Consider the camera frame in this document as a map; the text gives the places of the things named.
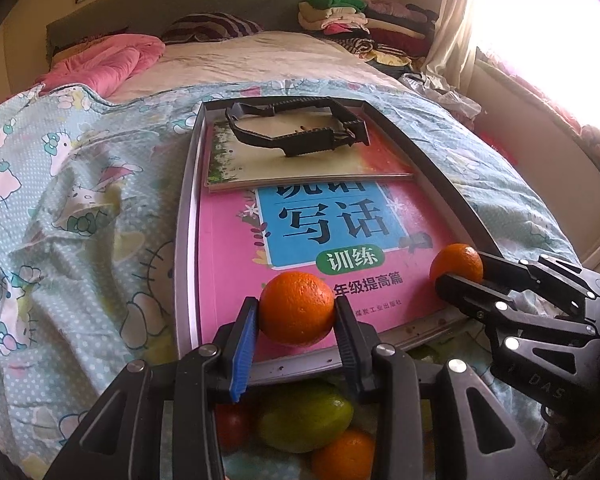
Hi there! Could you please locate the orange mandarin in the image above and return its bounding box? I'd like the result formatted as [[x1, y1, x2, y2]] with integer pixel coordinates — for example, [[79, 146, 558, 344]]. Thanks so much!
[[258, 271, 335, 347], [311, 428, 375, 480], [429, 243, 484, 284]]

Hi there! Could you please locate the red tomato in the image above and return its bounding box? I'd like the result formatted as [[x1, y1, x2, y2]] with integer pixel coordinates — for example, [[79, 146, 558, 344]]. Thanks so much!
[[214, 403, 252, 453]]

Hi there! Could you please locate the grey shallow tray box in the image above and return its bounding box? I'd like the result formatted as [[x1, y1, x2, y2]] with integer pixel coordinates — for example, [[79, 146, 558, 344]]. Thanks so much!
[[173, 95, 504, 386]]

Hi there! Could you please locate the pink chinese workbook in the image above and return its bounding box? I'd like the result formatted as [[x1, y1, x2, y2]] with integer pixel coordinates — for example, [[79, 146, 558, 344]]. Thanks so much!
[[197, 181, 457, 342]]

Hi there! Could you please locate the large green citrus fruit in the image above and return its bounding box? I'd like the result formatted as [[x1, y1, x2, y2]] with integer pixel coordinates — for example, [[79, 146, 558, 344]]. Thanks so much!
[[257, 380, 354, 454]]

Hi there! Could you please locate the white plastic bag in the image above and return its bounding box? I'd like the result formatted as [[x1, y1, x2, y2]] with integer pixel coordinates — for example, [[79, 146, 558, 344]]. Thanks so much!
[[399, 73, 482, 122]]

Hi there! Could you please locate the black plastic gripper part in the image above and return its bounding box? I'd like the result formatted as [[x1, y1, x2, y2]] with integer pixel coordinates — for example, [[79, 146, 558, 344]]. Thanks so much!
[[225, 96, 370, 157]]

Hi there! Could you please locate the cream curtain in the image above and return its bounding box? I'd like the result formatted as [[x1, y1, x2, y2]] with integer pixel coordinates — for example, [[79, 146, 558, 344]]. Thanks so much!
[[422, 0, 476, 93]]

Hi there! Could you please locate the hello kitty blue quilt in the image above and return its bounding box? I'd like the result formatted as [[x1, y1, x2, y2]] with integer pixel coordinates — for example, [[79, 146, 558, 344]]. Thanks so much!
[[0, 78, 577, 479]]

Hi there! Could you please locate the pile of folded clothes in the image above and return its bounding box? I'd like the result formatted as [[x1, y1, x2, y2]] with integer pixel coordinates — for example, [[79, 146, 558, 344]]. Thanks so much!
[[298, 0, 439, 79]]

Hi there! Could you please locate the green yellow thin book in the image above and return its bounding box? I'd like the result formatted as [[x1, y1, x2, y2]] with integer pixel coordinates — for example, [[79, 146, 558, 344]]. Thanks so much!
[[204, 122, 415, 192]]

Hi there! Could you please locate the grey green headboard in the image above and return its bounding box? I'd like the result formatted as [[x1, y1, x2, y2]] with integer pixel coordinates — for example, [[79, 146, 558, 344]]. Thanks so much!
[[46, 0, 303, 58]]

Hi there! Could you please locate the pink folded blanket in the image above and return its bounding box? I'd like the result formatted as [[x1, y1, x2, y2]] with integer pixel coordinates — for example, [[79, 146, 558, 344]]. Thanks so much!
[[35, 34, 166, 98]]

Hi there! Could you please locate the striped purple pillow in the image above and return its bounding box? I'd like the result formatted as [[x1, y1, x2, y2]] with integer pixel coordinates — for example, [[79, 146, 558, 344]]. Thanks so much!
[[160, 12, 263, 44]]

